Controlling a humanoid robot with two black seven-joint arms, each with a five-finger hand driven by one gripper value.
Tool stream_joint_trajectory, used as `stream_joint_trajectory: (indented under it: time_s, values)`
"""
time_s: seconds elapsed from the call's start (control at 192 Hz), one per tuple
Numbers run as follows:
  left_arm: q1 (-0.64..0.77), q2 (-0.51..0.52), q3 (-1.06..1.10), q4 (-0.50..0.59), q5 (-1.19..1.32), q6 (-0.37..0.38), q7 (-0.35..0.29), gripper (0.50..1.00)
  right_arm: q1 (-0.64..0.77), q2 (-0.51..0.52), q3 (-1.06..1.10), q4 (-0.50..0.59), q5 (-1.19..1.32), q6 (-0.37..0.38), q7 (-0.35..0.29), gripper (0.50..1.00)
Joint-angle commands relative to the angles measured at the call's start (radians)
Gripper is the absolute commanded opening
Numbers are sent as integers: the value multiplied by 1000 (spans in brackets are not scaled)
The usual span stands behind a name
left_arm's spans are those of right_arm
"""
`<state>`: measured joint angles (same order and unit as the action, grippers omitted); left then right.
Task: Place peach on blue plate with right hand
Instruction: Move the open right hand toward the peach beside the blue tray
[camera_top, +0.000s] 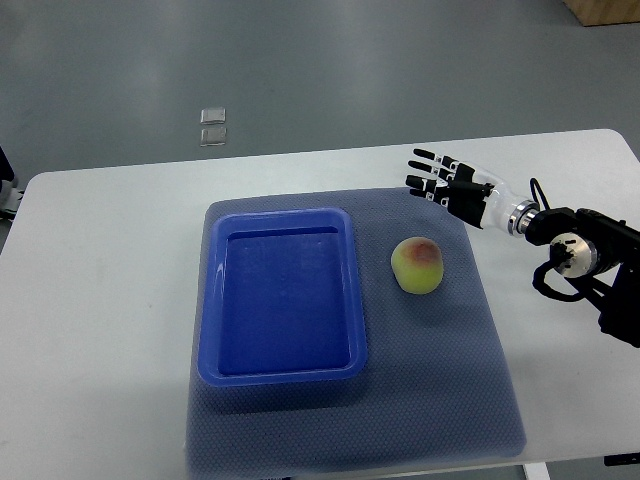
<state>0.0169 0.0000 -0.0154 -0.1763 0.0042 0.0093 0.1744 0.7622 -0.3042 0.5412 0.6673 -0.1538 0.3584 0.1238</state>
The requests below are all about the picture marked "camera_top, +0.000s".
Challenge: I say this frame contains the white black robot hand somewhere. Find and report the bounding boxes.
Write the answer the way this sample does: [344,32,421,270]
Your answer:
[405,148,535,236]

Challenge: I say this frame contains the green red peach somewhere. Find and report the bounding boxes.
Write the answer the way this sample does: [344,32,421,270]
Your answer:
[390,237,444,295]

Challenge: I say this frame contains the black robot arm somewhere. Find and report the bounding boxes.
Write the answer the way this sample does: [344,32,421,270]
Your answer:
[517,207,639,348]

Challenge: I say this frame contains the upper floor socket plate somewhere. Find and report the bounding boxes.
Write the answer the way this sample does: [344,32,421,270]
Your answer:
[200,107,226,125]

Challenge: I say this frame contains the blue textured mat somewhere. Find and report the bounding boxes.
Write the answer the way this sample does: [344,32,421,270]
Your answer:
[186,188,526,479]

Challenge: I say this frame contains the wooden box corner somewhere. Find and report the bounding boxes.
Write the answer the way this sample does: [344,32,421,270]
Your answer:
[563,0,639,27]

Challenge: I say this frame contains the blue plastic tray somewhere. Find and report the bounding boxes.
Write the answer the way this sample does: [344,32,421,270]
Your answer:
[196,207,368,388]

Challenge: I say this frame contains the white table leg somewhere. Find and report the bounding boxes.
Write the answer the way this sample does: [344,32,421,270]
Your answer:
[522,462,551,480]

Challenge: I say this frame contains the black white object at left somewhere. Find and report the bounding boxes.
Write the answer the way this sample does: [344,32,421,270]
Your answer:
[0,149,24,221]

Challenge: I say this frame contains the black cable loop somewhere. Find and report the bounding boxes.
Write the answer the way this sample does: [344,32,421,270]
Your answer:
[528,177,551,211]

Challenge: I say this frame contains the black table bracket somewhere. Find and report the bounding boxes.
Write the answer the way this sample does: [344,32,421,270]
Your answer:
[603,452,640,467]

